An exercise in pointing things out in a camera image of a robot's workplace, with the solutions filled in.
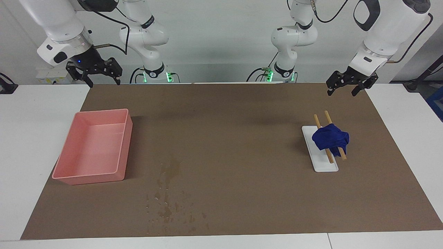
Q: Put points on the black stand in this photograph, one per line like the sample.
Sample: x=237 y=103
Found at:
x=413 y=84

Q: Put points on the pink plastic bin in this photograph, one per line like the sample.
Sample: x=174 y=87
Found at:
x=93 y=148

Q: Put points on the black clamp mount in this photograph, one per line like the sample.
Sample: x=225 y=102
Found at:
x=7 y=87

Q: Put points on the brown table mat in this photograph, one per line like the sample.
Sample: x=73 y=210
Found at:
x=225 y=138

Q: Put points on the blue cloth towel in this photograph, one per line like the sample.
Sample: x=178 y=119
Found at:
x=330 y=138

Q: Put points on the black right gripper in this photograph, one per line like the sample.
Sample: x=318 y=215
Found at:
x=86 y=59

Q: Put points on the blue crate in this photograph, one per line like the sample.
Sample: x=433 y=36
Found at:
x=436 y=103

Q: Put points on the white socket box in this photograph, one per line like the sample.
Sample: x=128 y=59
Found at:
x=48 y=77

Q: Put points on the white rack tray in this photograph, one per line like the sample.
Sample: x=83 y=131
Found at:
x=323 y=164

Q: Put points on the wooden rack rod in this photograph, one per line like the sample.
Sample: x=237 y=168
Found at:
x=327 y=117
x=316 y=120

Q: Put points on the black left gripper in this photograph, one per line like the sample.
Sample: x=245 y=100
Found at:
x=356 y=76

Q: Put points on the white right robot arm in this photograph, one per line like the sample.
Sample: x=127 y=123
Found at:
x=52 y=20

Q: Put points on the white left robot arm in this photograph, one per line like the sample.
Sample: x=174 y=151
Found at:
x=387 y=27

